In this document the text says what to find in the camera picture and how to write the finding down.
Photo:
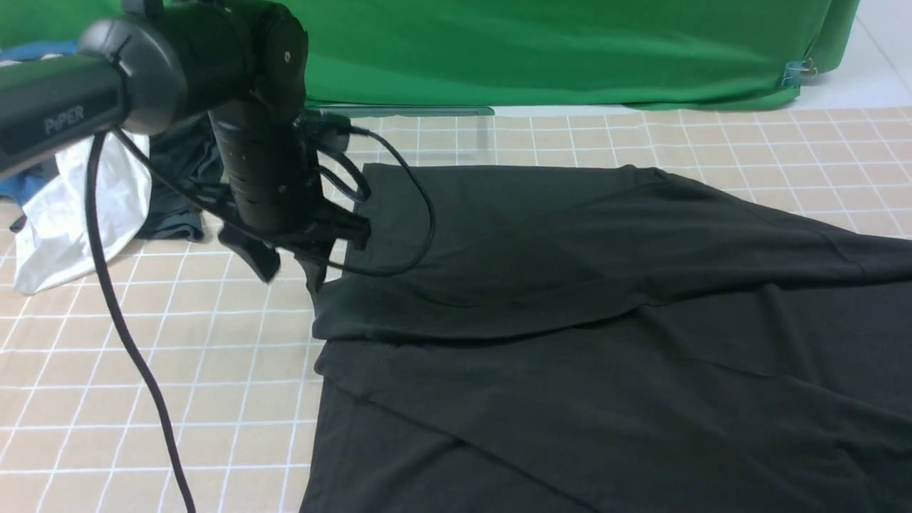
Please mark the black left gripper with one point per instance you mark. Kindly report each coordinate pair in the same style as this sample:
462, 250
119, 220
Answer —
276, 184

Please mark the dark gray long-sleeved shirt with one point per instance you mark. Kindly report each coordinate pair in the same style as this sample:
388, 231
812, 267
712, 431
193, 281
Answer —
629, 340

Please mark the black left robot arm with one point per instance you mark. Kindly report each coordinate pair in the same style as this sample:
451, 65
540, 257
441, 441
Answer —
242, 63

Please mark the white crumpled shirt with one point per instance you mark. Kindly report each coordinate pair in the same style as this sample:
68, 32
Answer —
53, 247

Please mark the beige checkered tablecloth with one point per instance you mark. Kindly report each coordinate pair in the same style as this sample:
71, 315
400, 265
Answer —
234, 358

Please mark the gray metal bar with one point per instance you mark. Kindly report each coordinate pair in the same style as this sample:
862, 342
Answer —
356, 112

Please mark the green backdrop cloth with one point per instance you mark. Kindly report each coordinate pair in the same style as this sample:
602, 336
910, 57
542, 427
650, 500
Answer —
657, 55

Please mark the blue binder clip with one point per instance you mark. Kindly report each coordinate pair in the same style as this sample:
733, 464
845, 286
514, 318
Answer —
797, 72

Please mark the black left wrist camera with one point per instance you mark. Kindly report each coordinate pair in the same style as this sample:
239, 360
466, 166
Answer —
329, 128

